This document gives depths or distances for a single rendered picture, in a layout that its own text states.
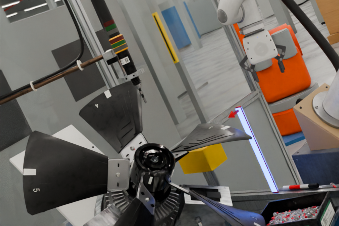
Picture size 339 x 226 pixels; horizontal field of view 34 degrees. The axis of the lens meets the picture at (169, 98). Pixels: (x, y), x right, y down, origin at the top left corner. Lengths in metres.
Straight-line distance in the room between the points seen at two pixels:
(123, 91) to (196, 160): 0.47
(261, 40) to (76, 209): 0.83
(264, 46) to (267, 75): 3.46
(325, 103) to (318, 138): 0.13
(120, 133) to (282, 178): 1.59
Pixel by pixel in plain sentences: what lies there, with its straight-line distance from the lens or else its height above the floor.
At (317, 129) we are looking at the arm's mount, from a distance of 1.96.
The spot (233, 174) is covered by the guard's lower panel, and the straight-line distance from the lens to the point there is 2.84.
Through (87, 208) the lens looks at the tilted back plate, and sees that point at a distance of 1.76.
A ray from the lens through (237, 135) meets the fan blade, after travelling 1.73.
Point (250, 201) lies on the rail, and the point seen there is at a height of 0.84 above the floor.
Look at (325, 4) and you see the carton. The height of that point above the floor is 0.65.
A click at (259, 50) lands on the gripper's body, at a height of 1.33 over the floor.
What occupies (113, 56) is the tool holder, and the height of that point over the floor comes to 1.53.
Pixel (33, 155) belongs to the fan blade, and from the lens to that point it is 1.55.
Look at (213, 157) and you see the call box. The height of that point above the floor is 1.02.
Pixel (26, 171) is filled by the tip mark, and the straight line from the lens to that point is 1.54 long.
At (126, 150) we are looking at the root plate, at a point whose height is 1.26.
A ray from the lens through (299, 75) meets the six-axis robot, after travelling 5.39.
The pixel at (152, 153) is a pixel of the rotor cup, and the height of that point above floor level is 1.24.
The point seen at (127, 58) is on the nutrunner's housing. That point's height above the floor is 1.51.
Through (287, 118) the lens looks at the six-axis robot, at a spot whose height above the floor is 0.21.
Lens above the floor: 1.57
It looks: 8 degrees down
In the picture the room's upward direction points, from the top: 25 degrees counter-clockwise
